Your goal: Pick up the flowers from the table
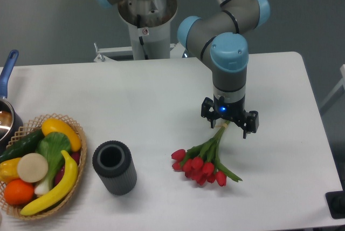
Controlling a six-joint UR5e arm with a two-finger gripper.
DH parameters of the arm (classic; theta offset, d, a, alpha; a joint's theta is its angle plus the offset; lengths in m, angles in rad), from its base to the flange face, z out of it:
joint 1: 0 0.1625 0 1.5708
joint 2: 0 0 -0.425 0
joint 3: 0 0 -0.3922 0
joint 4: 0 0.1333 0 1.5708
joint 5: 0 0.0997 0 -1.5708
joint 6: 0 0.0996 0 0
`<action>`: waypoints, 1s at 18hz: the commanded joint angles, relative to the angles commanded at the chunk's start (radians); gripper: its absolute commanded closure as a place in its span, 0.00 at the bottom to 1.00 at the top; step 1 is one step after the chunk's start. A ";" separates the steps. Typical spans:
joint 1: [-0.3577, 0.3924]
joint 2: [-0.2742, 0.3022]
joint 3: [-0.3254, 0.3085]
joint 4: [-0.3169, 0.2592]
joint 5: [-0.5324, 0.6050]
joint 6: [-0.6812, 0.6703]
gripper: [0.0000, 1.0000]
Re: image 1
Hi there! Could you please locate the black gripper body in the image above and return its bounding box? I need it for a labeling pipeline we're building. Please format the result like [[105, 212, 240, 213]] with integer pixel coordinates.
[[209, 97, 246, 125]]

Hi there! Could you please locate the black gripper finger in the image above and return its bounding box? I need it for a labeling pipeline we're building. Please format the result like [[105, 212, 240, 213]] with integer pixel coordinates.
[[201, 97, 217, 128], [241, 111, 259, 139]]

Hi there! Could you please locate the red tulip bouquet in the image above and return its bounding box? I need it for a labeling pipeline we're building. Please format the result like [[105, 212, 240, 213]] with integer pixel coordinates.
[[171, 120, 242, 187]]

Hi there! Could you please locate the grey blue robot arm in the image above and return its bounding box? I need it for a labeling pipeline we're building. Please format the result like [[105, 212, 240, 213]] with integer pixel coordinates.
[[97, 0, 271, 134]]

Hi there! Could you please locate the dark grey ribbed vase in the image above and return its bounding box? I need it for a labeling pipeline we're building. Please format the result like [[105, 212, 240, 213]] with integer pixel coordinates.
[[92, 140, 137, 195]]

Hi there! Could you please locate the black device at table edge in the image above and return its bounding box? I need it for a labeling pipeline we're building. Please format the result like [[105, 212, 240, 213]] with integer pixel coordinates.
[[325, 191, 344, 219]]

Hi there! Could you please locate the red vegetable in basket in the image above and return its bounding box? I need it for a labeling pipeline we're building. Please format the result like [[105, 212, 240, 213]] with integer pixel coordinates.
[[54, 151, 80, 186]]

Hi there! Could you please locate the yellow squash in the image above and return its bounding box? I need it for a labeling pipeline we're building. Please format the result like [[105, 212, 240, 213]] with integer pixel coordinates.
[[42, 118, 81, 152]]

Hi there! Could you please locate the green bok choy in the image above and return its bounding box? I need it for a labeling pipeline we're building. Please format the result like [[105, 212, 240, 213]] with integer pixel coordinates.
[[34, 132, 71, 196]]

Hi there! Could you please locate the yellow banana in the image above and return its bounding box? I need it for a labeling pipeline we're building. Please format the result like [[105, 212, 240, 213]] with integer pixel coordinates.
[[20, 150, 78, 216]]

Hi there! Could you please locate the green cucumber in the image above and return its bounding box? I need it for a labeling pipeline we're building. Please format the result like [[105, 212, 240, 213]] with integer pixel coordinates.
[[1, 128, 44, 162]]

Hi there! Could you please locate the beige round disc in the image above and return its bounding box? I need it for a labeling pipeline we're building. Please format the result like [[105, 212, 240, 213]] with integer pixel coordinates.
[[17, 153, 48, 183]]

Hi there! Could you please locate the orange fruit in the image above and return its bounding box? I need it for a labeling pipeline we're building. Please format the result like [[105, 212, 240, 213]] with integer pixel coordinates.
[[4, 179, 34, 205]]

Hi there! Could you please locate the yellow bell pepper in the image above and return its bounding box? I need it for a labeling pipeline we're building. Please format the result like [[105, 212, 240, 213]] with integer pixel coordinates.
[[0, 158, 21, 183]]

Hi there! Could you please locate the woven wicker basket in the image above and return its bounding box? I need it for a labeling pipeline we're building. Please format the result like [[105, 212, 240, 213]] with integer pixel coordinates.
[[1, 113, 87, 221]]

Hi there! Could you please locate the white frame at right edge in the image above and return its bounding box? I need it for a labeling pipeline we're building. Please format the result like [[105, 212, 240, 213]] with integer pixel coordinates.
[[319, 64, 344, 116]]

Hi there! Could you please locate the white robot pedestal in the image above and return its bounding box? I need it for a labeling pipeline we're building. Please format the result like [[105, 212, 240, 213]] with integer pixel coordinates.
[[94, 0, 177, 62]]

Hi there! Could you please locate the blue handled saucepan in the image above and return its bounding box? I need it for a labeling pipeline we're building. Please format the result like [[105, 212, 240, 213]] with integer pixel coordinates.
[[1, 50, 23, 154]]

